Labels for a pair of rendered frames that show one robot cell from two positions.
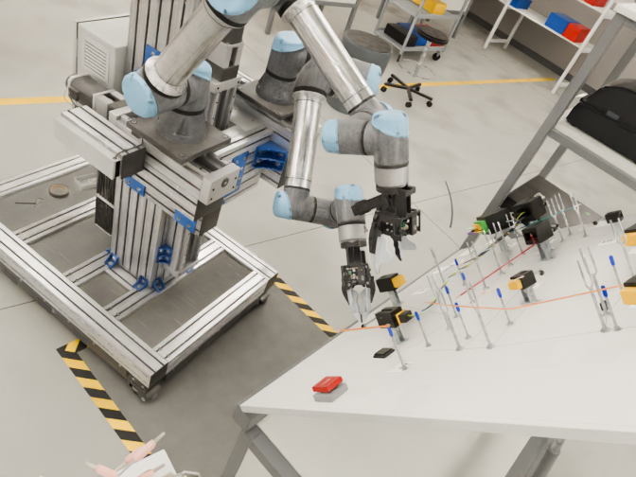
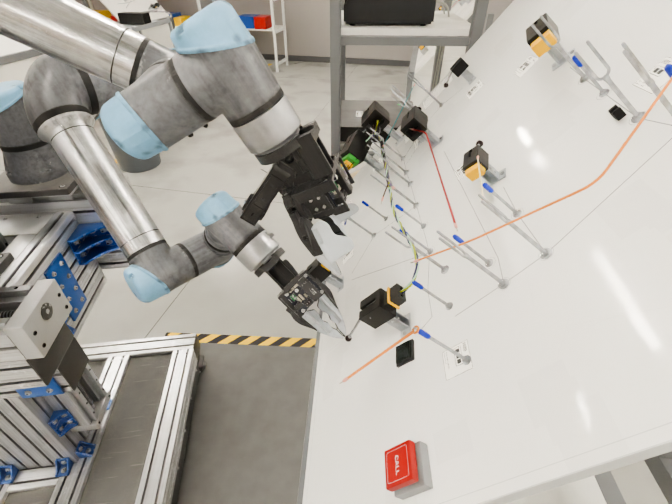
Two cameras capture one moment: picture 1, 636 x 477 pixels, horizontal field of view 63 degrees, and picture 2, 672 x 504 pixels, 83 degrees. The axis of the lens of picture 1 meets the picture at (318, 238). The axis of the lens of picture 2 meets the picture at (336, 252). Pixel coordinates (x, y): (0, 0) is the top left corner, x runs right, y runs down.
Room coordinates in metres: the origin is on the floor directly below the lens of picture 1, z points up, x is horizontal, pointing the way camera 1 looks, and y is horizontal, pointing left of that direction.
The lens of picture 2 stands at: (0.55, 0.03, 1.65)
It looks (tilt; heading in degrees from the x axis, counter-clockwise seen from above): 38 degrees down; 334
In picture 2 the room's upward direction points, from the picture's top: straight up
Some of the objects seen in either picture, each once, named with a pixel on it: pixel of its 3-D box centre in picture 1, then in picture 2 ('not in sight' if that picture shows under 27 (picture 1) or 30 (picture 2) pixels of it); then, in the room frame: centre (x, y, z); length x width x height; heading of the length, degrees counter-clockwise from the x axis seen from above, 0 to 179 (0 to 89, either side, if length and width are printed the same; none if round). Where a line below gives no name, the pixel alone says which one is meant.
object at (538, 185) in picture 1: (552, 212); (377, 120); (1.93, -0.83, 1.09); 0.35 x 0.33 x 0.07; 151
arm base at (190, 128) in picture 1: (183, 115); not in sight; (1.33, 0.51, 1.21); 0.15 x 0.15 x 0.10
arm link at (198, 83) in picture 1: (187, 79); not in sight; (1.32, 0.51, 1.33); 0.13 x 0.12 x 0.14; 163
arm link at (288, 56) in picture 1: (289, 53); (13, 112); (1.80, 0.35, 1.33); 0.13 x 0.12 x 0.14; 112
